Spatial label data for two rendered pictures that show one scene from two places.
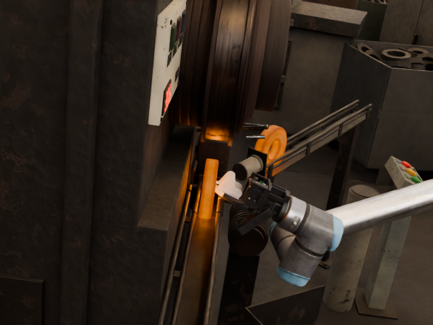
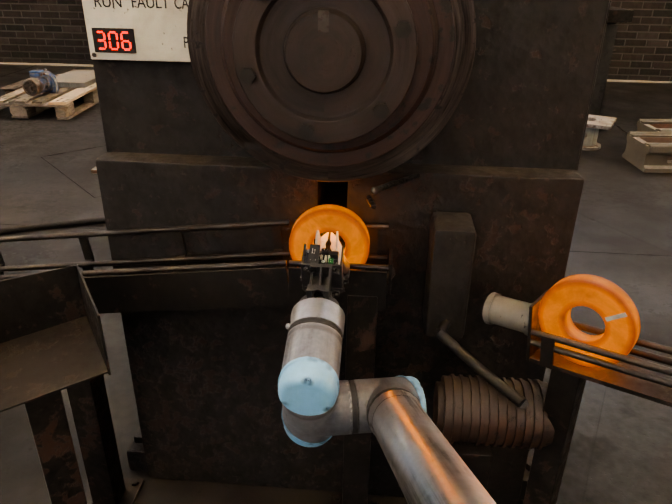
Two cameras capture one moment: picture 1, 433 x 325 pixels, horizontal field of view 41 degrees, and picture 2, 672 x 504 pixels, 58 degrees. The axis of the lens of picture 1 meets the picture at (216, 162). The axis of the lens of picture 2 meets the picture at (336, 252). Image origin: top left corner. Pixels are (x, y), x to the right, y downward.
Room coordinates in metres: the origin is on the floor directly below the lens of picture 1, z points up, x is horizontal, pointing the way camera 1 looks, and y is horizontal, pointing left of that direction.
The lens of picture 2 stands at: (1.48, -1.06, 1.25)
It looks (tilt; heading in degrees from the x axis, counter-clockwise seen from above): 26 degrees down; 94
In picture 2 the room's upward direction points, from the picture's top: 1 degrees clockwise
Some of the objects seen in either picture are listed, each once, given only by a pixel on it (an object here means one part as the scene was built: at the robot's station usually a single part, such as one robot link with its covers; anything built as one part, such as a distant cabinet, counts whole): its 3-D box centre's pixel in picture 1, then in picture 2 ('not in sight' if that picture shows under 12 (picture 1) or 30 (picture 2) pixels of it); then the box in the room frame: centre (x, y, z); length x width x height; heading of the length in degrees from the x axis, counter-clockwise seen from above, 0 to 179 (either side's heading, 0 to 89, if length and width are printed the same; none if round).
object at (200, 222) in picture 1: (206, 212); not in sight; (1.40, 0.01, 0.66); 0.19 x 0.07 x 0.01; 0
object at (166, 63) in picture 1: (169, 55); (152, 10); (1.05, 0.11, 1.15); 0.26 x 0.02 x 0.18; 0
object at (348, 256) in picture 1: (350, 249); not in sight; (2.02, -0.57, 0.26); 0.12 x 0.12 x 0.52
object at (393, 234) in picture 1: (391, 239); not in sight; (2.06, -0.73, 0.31); 0.24 x 0.16 x 0.62; 0
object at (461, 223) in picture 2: (209, 173); (447, 274); (1.62, 0.02, 0.68); 0.11 x 0.08 x 0.24; 90
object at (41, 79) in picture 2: not in sight; (46, 80); (-1.34, 3.91, 0.25); 0.40 x 0.24 x 0.22; 90
